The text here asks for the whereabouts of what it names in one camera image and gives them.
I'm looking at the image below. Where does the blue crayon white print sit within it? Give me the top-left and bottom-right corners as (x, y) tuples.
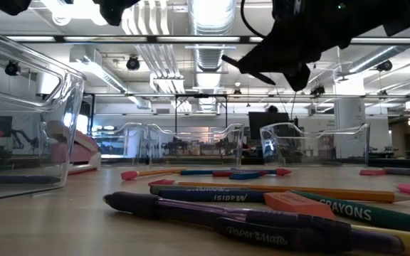
(157, 188), (270, 203)

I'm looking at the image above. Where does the dark green pencil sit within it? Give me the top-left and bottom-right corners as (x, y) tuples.
(221, 55), (276, 86)

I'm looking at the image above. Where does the blue pencil pink eraser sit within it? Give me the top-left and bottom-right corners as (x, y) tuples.
(179, 168), (293, 178)

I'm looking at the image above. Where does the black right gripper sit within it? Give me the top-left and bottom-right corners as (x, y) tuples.
(236, 0), (334, 92)

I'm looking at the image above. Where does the red crayon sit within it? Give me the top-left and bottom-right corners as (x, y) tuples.
(211, 170), (269, 178)

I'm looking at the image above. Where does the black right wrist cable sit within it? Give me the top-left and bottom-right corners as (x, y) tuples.
(239, 0), (267, 39)

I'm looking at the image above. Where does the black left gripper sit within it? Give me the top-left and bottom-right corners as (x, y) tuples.
(93, 0), (142, 26)

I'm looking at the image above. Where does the black monitor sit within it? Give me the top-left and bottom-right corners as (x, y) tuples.
(248, 112), (290, 140)

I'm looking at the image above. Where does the black linear ceiling light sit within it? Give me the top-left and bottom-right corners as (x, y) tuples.
(4, 34), (410, 46)

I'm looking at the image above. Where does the orange pencil pink eraser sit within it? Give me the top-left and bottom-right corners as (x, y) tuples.
(120, 167), (187, 181)
(147, 178), (410, 204)

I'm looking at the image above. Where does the white column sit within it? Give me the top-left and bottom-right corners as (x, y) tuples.
(334, 76), (367, 159)

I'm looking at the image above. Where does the salmon red eraser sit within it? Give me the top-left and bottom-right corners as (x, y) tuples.
(263, 191), (337, 220)

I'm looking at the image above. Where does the pink stapler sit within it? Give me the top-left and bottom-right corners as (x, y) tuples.
(43, 119), (102, 177)

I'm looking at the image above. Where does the silver ceiling air duct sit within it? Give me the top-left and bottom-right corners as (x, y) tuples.
(186, 0), (238, 111)

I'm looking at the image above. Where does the purple Paper Mate pen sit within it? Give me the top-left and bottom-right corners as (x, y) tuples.
(102, 191), (406, 255)

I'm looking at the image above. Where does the clear plastic bin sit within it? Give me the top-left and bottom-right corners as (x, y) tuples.
(90, 122), (149, 167)
(146, 122), (245, 168)
(259, 122), (371, 168)
(0, 23), (87, 203)

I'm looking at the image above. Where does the green crayon white print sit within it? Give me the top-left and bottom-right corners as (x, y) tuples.
(292, 190), (410, 235)

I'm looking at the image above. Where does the olive green crayon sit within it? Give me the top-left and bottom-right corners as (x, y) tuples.
(149, 184), (236, 196)

